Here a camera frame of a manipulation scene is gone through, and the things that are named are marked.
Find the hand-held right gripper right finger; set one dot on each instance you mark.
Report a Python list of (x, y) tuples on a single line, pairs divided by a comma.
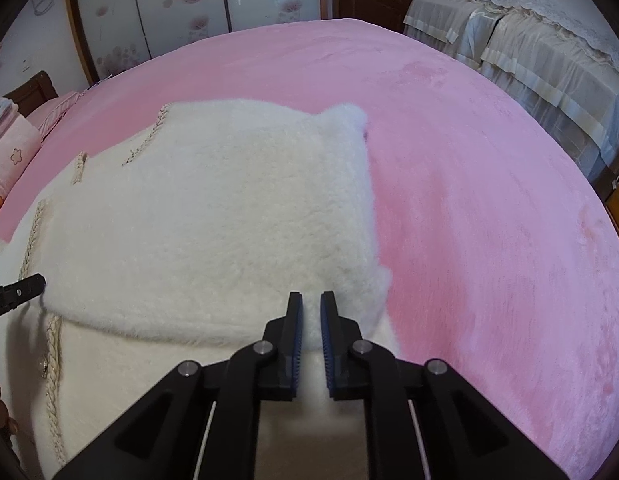
[(328, 335)]

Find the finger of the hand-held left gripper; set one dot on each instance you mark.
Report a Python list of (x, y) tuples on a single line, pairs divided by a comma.
[(24, 290)]

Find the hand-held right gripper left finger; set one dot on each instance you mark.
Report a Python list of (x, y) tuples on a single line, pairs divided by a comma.
[(295, 330)]

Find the white fluffy coat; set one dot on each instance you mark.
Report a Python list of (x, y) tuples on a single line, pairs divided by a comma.
[(214, 210)]

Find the pink floral pillow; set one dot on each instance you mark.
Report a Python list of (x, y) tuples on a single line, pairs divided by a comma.
[(9, 145)]

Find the dark wooden headboard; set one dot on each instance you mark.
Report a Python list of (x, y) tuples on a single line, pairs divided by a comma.
[(32, 87)]

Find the pink bed blanket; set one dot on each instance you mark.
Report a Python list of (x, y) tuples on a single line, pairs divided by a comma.
[(464, 185)]

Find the floral sliding door wardrobe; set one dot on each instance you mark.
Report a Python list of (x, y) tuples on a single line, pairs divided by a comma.
[(189, 5)]

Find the cream lace covered sofa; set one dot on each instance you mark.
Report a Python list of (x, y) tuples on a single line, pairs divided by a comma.
[(529, 35)]

